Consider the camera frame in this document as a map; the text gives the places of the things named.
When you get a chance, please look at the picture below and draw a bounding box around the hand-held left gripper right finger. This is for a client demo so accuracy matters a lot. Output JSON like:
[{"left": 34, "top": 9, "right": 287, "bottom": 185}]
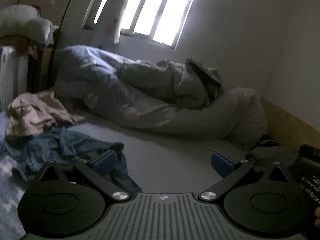
[{"left": 197, "top": 151, "right": 298, "bottom": 202}]

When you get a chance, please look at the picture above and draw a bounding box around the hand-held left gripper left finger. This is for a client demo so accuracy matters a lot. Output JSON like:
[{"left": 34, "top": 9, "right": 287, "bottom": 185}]
[{"left": 31, "top": 150, "right": 131, "bottom": 203}]

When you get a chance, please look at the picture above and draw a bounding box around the dark blue shirt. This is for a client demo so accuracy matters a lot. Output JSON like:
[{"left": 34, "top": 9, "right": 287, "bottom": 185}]
[{"left": 0, "top": 126, "right": 143, "bottom": 193}]

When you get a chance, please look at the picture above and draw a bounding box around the wooden bed board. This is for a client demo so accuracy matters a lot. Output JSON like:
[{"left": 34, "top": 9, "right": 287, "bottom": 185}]
[{"left": 260, "top": 99, "right": 320, "bottom": 155}]

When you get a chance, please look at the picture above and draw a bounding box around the blue-grey quilt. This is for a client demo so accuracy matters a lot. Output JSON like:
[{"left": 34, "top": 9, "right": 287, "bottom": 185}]
[{"left": 54, "top": 45, "right": 224, "bottom": 128}]

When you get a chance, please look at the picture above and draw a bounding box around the beige crumpled garment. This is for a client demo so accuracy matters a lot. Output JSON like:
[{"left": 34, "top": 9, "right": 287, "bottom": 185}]
[{"left": 5, "top": 91, "right": 87, "bottom": 140}]

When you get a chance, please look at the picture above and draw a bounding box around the black printed cloth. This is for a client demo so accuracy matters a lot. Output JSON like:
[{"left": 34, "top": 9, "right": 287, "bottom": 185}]
[{"left": 292, "top": 144, "right": 320, "bottom": 210}]

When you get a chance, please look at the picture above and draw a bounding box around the white radiator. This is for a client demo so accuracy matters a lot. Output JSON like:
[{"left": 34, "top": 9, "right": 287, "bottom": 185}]
[{"left": 0, "top": 46, "right": 29, "bottom": 112}]

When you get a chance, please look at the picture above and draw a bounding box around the pale hanging cloth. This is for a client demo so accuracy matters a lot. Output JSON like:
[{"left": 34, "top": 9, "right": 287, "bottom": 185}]
[{"left": 105, "top": 19, "right": 121, "bottom": 45}]

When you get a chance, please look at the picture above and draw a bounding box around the white bundled bedding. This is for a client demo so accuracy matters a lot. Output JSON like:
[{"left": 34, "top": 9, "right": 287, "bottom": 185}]
[{"left": 0, "top": 5, "right": 54, "bottom": 47}]

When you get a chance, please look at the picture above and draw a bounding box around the barred window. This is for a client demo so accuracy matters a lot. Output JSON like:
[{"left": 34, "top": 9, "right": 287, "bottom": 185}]
[{"left": 81, "top": 0, "right": 202, "bottom": 50}]

